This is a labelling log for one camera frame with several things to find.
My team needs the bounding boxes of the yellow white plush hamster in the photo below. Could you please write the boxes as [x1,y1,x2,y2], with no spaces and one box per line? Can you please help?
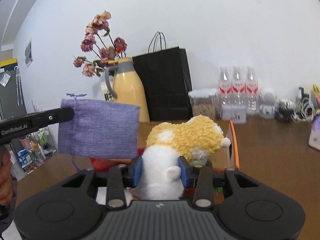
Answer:
[131,115,231,200]

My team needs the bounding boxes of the purple drawstring fabric pouch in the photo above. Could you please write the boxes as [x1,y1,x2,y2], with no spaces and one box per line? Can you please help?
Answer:
[57,99,140,159]

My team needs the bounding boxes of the iridescent translucent plastic rose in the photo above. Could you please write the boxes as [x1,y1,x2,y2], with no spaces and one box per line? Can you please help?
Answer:
[190,147,209,166]

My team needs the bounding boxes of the person left hand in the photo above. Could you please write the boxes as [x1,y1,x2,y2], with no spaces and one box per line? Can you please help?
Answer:
[0,151,13,206]

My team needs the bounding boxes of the clear container with seeds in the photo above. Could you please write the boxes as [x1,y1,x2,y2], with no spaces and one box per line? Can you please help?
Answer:
[188,88,220,120]

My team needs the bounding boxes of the small printed tin box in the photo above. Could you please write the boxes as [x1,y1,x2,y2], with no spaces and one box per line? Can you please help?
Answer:
[221,105,247,124]

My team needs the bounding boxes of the white milk carton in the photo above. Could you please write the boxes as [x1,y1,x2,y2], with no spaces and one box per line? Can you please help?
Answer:
[100,75,113,101]

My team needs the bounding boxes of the left water bottle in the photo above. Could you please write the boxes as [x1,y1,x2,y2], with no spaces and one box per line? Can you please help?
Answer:
[218,67,232,105]

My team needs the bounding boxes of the water bottle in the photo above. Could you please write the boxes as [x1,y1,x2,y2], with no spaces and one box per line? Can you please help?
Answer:
[232,66,246,105]
[218,67,232,105]
[246,66,259,115]

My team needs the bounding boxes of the right water bottle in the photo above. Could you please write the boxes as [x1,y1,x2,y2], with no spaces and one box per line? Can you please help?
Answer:
[246,66,259,115]

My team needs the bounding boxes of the black paper shopping bag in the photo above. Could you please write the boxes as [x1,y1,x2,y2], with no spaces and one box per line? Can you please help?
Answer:
[133,31,193,121]

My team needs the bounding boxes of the middle water bottle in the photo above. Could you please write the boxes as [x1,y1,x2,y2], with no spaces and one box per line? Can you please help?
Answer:
[232,66,246,105]

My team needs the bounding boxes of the white astronaut robot figure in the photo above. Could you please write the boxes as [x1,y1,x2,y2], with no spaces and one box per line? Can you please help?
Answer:
[259,88,277,119]

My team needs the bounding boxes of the dried pink flower bouquet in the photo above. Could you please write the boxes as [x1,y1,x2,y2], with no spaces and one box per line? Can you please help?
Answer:
[73,10,127,77]

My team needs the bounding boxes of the purple tissue pack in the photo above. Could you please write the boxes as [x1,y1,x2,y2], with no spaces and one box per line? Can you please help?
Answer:
[309,115,320,151]

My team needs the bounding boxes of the colourful snack packet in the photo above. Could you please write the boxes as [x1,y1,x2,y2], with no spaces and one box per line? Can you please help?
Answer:
[312,84,320,108]

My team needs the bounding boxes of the wire rack with items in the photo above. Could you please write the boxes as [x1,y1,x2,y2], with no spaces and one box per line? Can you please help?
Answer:
[10,127,57,174]

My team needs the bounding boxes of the yellow thermos jug grey handle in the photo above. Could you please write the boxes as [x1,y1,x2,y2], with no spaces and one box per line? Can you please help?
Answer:
[105,57,150,122]

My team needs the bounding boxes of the black tangled cable charger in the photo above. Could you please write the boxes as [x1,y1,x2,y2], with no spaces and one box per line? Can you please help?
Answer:
[274,99,295,122]

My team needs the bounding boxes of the white tangled cables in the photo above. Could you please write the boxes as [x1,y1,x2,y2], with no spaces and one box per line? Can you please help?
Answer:
[291,96,317,124]

